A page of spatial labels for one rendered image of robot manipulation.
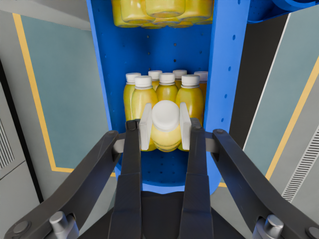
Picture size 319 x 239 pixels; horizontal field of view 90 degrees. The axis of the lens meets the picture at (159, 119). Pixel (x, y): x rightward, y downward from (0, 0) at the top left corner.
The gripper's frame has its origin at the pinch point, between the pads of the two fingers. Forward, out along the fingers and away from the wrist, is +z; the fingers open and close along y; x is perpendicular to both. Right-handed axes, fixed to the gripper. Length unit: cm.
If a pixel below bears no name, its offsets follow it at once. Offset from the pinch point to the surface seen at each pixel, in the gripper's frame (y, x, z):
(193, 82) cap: 5.8, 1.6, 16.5
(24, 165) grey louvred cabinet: -157, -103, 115
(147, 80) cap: -4.0, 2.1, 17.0
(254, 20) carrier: 59, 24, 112
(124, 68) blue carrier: -11.2, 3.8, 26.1
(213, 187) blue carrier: 9.7, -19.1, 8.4
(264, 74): 75, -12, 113
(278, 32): 78, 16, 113
